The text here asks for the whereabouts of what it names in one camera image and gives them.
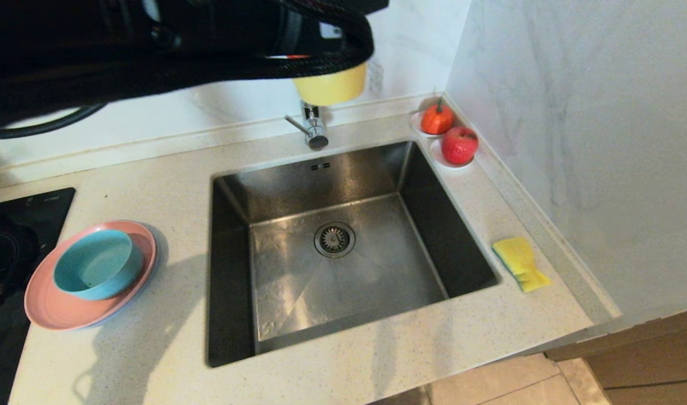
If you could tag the yellow green sponge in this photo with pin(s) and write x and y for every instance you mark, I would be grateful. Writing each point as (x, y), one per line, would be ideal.
(520, 261)

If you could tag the orange toy persimmon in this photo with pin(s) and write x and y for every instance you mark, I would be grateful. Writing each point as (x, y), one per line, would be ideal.
(437, 119)

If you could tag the black induction cooktop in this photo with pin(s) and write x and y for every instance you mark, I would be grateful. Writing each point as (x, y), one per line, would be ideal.
(6, 337)

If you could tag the orange detergent bottle yellow cap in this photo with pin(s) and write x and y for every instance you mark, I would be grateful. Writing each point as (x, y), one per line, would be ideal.
(329, 87)

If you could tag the pink plate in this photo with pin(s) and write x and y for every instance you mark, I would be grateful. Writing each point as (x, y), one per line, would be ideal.
(57, 312)

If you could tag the small white dish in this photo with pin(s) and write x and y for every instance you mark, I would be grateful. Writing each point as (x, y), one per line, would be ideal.
(442, 160)
(415, 122)

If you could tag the blue bowl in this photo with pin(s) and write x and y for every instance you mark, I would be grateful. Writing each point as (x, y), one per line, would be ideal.
(96, 270)

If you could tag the chrome faucet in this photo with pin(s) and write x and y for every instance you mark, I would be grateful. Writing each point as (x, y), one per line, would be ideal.
(315, 129)

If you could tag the light blue plate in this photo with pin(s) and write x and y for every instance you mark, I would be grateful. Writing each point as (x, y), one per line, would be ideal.
(138, 295)

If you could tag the red toy apple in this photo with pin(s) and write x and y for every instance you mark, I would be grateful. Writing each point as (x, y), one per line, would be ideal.
(459, 145)

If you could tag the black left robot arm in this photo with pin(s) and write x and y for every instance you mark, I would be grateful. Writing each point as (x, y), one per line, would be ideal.
(85, 56)

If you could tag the brown wooden cabinet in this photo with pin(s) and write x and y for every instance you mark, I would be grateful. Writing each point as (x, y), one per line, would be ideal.
(647, 360)

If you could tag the metal sink drain strainer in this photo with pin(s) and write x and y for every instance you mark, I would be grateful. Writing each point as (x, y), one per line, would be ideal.
(334, 239)

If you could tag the stainless steel sink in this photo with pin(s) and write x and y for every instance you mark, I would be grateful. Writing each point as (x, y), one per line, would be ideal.
(349, 281)

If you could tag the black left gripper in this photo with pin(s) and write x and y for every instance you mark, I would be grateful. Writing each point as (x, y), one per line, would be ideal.
(231, 28)

